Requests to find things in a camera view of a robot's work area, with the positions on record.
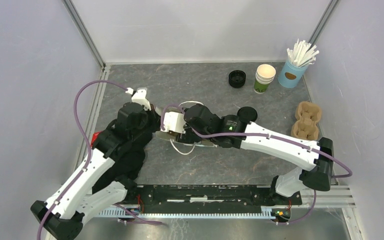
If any light blue paper bag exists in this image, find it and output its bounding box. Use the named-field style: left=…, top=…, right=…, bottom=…
left=154, top=100, right=218, bottom=156

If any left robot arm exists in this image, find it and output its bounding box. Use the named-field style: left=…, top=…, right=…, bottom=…
left=30, top=102, right=161, bottom=240

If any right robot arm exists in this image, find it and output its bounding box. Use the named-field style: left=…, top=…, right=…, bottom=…
left=177, top=104, right=334, bottom=204

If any stack of black lids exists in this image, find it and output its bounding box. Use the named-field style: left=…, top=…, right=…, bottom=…
left=228, top=70, right=246, bottom=89

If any black cloth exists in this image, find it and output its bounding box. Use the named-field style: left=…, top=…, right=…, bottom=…
left=92, top=133, right=153, bottom=194

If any red card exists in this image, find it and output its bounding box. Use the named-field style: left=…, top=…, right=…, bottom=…
left=90, top=131, right=101, bottom=147

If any stack of paper cups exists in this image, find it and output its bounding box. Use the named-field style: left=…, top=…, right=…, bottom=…
left=253, top=64, right=276, bottom=94

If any blue straw holder can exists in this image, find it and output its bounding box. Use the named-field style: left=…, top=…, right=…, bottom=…
left=277, top=60, right=308, bottom=89

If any brown pulp cup carrier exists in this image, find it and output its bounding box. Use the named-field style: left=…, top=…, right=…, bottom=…
left=290, top=101, right=322, bottom=141

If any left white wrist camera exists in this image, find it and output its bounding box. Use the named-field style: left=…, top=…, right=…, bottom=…
left=125, top=87, right=151, bottom=111

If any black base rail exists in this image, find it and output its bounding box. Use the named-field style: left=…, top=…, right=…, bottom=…
left=121, top=184, right=303, bottom=214

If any white cable tray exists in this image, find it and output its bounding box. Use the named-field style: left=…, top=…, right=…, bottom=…
left=96, top=206, right=291, bottom=220

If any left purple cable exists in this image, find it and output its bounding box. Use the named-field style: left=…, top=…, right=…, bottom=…
left=36, top=80, right=165, bottom=240

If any purple cable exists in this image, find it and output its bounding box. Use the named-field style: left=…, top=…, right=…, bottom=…
left=36, top=80, right=165, bottom=240
left=159, top=103, right=354, bottom=225

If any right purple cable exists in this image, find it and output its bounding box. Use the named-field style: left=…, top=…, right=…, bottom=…
left=159, top=103, right=354, bottom=225

